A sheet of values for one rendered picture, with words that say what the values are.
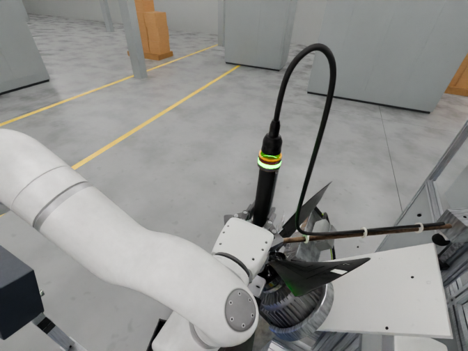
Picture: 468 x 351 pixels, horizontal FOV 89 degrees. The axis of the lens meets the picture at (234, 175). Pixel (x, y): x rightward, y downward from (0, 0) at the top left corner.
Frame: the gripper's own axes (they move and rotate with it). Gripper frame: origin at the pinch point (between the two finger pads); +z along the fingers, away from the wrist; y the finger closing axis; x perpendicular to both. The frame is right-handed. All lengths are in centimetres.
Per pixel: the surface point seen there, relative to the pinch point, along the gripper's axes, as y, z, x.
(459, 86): 248, 775, -137
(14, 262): -64, -30, -27
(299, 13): -297, 1197, -42
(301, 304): 16.4, 3.3, -35.6
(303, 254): 12.7, 23.1, -38.3
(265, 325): 8.4, -2.9, -47.5
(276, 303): 9.2, 0.3, -36.4
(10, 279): -58, -34, -26
